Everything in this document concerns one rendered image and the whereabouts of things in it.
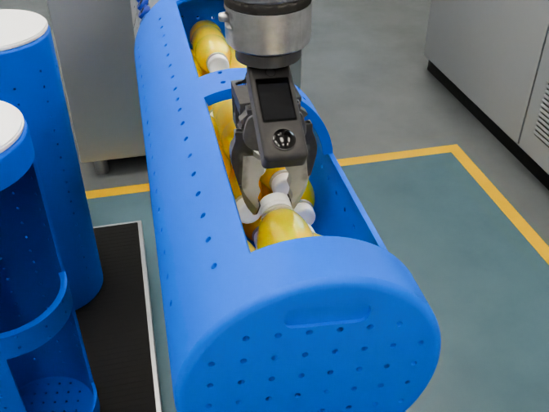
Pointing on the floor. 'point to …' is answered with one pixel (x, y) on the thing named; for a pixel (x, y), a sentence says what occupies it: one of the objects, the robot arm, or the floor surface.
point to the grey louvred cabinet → (497, 69)
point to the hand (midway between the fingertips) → (274, 205)
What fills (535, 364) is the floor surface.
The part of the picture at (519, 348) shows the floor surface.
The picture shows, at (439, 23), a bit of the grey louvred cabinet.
